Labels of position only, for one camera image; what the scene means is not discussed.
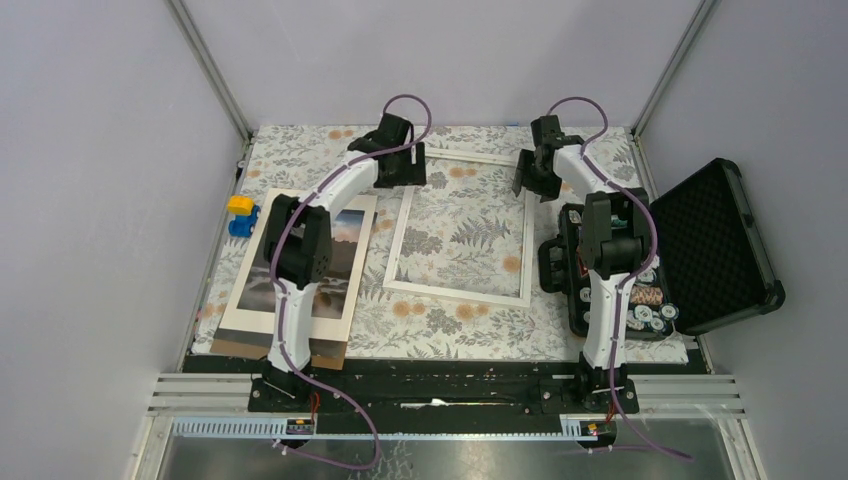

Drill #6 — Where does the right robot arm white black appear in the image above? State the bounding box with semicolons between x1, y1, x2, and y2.
513;113;656;412

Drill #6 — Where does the sunset photo with white mat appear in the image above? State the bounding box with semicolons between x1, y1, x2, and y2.
220;188;377;342

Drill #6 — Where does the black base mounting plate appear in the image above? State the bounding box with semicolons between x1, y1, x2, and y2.
248;360;639;435

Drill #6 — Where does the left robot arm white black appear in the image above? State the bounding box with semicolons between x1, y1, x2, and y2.
262;113;426;411

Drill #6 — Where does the aluminium rail frame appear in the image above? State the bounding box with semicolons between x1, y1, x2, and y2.
148;373;749;442

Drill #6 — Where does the brown backing board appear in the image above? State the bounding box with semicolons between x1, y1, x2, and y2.
210;329;347;370

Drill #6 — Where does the yellow blue toy car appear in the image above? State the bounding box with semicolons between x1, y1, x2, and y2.
227;195;261;238

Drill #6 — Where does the black foam lined case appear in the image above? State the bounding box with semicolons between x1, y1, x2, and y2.
537;157;787;341

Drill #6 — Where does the white picture frame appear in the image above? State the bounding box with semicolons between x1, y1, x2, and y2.
383;147;539;309

